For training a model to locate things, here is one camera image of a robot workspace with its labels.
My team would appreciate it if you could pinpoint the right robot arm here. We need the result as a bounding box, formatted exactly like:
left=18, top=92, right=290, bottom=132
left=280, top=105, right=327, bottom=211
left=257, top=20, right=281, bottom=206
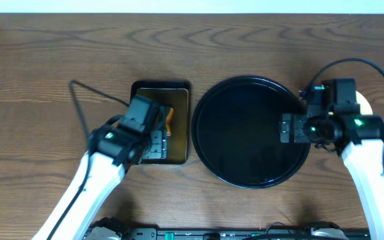
left=279, top=113, right=384, bottom=239

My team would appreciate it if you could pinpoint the black rectangular water tray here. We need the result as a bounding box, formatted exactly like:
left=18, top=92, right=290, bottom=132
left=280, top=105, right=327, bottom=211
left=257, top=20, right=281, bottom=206
left=131, top=80, right=191, bottom=165

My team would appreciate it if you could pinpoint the yellow plate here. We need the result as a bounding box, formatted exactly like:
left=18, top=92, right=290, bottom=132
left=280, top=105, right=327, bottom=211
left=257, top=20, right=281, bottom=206
left=355, top=91, right=373, bottom=115

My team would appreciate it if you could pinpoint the black round tray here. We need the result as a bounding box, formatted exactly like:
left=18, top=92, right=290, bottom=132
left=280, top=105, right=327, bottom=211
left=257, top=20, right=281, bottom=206
left=191, top=75, right=310, bottom=189

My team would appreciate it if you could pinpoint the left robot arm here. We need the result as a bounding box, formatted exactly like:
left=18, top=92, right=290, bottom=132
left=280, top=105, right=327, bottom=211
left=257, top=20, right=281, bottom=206
left=34, top=114, right=171, bottom=239

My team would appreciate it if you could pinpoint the orange green sponge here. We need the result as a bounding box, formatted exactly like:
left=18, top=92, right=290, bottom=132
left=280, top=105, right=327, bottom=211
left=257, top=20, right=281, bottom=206
left=165, top=107, right=174, bottom=136

